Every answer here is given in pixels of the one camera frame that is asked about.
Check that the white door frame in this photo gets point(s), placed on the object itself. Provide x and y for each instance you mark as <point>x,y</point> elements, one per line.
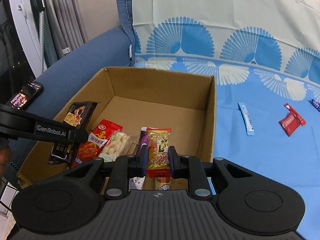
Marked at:
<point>20,17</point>

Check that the cardboard box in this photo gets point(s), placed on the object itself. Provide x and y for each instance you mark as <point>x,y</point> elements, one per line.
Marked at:
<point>162,92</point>

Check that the brown peanut candy packet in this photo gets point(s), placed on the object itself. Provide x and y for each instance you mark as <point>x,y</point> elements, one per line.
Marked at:
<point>158,150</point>

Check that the person's left hand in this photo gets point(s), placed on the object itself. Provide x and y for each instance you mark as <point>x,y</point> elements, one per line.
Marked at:
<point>4,157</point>

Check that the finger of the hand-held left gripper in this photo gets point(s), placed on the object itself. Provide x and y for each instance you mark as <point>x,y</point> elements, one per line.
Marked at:
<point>81,135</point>

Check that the light blue stick packet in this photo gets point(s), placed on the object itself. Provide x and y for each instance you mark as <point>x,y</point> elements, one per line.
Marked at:
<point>247,120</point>

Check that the small silver white packet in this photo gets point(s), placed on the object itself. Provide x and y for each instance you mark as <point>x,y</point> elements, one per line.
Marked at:
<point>136,181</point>

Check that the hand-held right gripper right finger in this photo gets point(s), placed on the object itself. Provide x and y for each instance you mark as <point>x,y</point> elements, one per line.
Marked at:
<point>173,165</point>

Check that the fan-print blue bed sheet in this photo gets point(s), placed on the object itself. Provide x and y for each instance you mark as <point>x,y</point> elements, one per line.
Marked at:
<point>200,10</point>

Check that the red spicy snack packet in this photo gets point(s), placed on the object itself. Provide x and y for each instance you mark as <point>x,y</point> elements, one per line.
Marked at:
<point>100,137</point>

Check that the black snack packet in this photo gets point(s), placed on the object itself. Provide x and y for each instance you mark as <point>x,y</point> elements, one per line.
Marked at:
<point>80,115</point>

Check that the grey curtain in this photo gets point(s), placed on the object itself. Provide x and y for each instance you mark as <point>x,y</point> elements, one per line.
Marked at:
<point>67,12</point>

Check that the purple blue wrapped candy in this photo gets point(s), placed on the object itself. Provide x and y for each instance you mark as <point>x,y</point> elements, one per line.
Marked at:
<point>317,103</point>

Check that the teal curtain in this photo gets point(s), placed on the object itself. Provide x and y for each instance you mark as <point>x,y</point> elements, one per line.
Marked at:
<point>50,45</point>

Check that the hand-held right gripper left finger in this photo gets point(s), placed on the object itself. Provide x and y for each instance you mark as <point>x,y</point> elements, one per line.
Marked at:
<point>144,157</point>

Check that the dark red snack packet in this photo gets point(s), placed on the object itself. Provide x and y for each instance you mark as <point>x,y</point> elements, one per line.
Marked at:
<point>290,126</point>

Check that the purple snack packet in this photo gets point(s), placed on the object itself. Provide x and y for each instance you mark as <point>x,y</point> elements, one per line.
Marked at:
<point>143,138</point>

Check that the black smartphone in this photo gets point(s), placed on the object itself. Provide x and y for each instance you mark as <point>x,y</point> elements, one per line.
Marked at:
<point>26,95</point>

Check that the white curtain clip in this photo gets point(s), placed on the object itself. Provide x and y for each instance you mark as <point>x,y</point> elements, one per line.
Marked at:
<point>65,50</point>

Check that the white rice cracker packet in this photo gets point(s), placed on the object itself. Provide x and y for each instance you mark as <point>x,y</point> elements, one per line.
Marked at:
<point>116,143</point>

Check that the red stick packet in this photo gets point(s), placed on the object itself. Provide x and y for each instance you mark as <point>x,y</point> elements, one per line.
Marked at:
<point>288,107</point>

